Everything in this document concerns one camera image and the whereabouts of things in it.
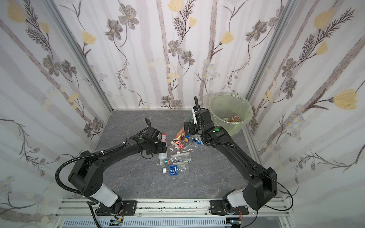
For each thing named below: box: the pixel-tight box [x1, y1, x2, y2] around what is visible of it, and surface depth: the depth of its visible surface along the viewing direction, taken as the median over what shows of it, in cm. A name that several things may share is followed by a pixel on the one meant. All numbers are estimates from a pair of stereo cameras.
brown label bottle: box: [231, 114, 241, 123], surface depth 98 cm
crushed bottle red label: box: [168, 140, 199, 154], surface depth 97 cm
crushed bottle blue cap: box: [192, 137, 202, 145], surface depth 99 cm
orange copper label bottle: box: [172, 126, 186, 141], surface depth 102 cm
